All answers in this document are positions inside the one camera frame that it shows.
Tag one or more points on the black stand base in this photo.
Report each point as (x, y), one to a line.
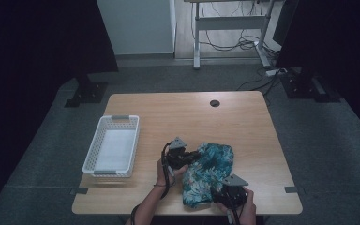
(303, 87)
(87, 92)

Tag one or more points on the person's right hand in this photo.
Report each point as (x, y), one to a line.
(250, 209)

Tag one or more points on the white desk frame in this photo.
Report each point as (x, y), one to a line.
(231, 22)

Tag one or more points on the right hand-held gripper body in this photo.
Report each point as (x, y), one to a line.
(232, 195)

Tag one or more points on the white panel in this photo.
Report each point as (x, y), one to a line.
(137, 25)

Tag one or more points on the person's left hand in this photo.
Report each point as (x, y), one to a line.
(162, 176)

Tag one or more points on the white power strip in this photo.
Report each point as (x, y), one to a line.
(275, 72)

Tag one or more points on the dark curtain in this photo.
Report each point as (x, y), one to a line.
(340, 47)
(43, 37)

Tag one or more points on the teal floral shirt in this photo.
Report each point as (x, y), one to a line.
(207, 175)

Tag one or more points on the white plastic basket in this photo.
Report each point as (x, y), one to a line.
(90, 156)

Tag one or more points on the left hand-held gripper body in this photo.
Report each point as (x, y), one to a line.
(176, 157)

